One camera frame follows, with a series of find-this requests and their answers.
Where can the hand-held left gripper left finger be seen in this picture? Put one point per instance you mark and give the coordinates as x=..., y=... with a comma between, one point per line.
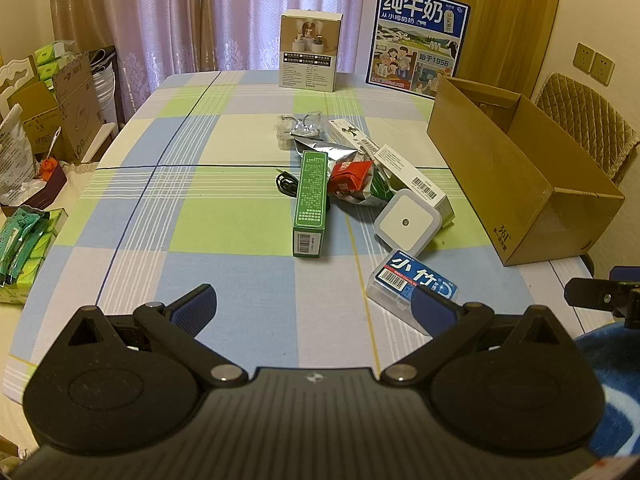
x=192, y=307

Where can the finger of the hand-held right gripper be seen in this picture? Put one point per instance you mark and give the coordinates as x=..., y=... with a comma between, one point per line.
x=590, y=292

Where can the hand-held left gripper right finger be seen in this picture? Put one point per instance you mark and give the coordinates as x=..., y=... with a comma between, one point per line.
x=432, y=312

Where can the clear box with blue label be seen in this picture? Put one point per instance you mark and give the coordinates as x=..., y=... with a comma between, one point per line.
x=400, y=275

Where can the white square night light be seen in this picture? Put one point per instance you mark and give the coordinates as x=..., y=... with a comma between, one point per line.
x=405, y=220

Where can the brown cardboard box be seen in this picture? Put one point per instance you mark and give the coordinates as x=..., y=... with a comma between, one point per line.
x=500, y=175

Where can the long green box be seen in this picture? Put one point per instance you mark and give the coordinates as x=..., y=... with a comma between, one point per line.
x=310, y=200

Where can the red snack packet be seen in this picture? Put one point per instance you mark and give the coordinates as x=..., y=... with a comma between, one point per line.
x=350, y=175

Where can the white box with plant print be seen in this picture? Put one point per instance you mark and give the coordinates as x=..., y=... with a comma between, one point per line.
x=347, y=132

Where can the silver and green foil bag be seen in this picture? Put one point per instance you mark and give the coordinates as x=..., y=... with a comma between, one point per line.
x=320, y=147

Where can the blue patterned cloth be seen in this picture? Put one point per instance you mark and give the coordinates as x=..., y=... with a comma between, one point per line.
x=615, y=390

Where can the checked tablecloth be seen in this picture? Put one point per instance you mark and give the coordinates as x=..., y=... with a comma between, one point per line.
x=200, y=210

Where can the long white barcode box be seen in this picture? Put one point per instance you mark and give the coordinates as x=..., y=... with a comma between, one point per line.
x=410, y=170

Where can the pile of green packets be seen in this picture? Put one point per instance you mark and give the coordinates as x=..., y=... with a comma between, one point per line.
x=25, y=255

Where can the chair with quilted brown cover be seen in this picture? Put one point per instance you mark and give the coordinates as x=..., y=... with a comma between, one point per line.
x=585, y=110

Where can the dark red box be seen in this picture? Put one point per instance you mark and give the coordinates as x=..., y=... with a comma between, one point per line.
x=50, y=192

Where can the orange toy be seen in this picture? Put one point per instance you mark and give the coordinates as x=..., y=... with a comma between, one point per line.
x=48, y=169

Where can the white bucket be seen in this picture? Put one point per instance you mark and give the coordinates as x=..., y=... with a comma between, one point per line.
x=105, y=95

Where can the white plastic bag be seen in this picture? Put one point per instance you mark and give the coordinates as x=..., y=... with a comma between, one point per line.
x=15, y=155

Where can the brown cardboard carton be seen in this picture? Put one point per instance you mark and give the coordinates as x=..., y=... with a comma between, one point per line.
x=75, y=105

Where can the blue illustrated milk carton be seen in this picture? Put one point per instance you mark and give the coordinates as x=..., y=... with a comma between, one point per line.
x=415, y=45

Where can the beige product box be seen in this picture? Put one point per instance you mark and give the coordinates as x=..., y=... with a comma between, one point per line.
x=310, y=60

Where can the stack of green tissue packs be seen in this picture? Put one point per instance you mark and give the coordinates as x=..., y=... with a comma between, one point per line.
x=55, y=60

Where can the pink sheer curtain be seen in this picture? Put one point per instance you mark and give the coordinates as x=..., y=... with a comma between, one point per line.
x=175, y=20

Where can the beige wall socket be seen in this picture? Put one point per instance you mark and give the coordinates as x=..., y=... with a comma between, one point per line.
x=603, y=69
x=583, y=58

